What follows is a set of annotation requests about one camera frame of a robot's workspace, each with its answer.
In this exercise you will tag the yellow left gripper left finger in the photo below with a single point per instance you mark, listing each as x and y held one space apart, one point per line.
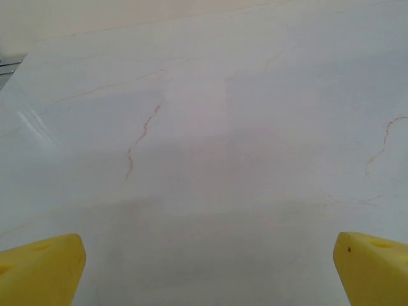
38 277

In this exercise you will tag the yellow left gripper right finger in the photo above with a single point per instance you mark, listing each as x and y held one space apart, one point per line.
376 277

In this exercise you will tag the aluminium frame post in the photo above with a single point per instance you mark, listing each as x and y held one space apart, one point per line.
9 65

